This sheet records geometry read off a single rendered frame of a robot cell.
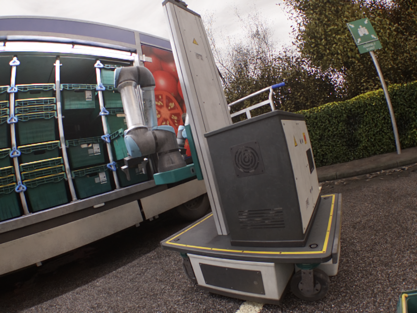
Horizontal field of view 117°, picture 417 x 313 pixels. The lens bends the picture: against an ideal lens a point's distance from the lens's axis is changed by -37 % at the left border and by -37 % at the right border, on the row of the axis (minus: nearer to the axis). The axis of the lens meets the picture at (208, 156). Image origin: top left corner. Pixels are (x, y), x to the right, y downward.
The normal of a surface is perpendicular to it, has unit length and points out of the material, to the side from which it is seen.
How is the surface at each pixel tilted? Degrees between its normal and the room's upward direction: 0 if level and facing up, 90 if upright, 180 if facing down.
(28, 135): 92
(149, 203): 90
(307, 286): 90
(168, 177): 90
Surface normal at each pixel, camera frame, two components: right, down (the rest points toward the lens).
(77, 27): 0.76, -0.19
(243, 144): -0.58, 0.15
